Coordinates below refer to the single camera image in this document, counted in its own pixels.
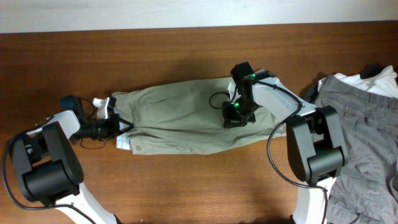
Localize khaki shorts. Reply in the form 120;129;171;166
112;78;279;155

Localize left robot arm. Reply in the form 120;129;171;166
2;95;134;223

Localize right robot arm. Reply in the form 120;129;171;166
221;62;348;223

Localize grey shorts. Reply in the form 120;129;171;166
315;75;397;223

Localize white garment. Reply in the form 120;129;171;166
333;65;397;99

